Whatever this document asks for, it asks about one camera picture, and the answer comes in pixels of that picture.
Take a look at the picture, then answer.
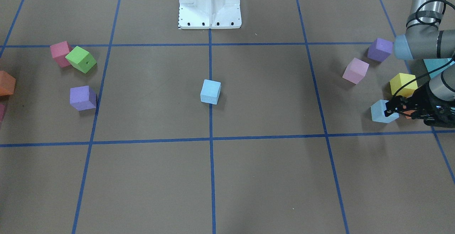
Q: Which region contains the orange block near cyan bin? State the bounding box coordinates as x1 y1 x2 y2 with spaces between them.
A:
403 110 415 119

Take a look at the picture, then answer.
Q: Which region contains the orange block near pink bin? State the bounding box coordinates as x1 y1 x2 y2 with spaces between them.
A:
0 70 16 96

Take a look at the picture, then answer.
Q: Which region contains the purple block near cyan bin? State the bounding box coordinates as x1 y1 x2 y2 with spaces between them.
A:
367 38 393 62

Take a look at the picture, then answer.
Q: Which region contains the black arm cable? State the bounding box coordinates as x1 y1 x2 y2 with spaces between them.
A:
391 0 455 101

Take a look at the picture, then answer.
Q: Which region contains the light pink block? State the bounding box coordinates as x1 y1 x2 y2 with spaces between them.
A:
342 58 369 85

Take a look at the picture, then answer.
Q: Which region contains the magenta block near pink bin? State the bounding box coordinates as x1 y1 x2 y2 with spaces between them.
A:
0 104 6 122

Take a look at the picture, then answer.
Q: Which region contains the yellow block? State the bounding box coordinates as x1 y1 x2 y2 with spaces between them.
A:
389 73 418 98

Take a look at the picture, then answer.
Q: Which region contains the white camera post base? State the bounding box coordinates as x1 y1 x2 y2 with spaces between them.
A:
178 0 242 30

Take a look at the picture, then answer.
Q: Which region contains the cyan plastic bin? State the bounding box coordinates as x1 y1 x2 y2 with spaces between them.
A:
423 58 454 79

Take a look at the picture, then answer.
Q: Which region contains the purple block near pink bin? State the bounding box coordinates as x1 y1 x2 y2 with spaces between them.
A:
69 86 97 111

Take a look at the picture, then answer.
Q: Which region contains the magenta block beside green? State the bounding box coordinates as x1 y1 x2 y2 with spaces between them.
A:
50 41 73 68

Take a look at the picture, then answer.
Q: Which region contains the light blue block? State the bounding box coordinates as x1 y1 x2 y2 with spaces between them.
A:
370 100 400 123
200 79 221 105

